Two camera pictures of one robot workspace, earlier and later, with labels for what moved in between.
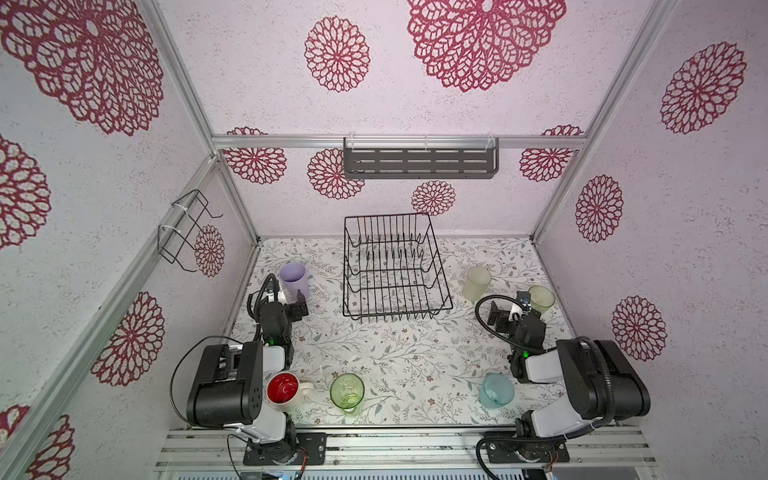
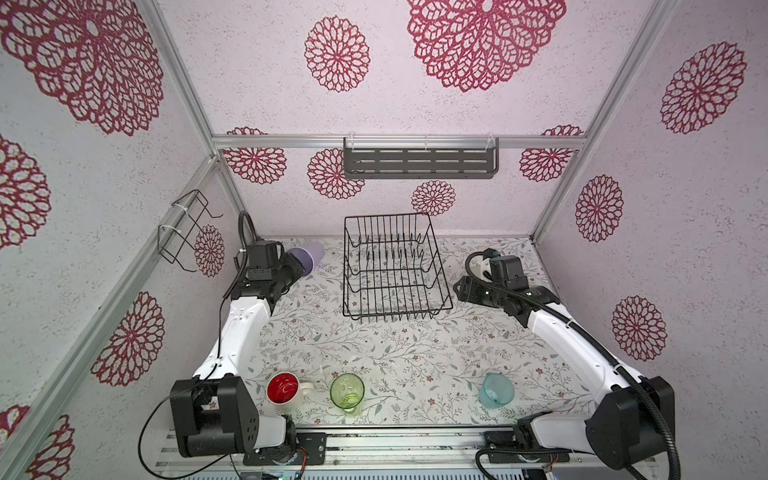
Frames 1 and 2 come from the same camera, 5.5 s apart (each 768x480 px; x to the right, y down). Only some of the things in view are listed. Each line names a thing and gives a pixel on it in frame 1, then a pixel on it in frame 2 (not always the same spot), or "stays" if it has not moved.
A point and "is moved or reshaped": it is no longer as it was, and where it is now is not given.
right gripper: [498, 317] to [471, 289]
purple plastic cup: [294, 277] is moved or reshaped
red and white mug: [284, 391] stays
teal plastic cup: [497, 390] stays
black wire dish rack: [393, 270] stays
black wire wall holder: [185, 215] stays
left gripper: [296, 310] to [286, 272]
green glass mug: [347, 392] stays
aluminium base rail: [218, 454] stays
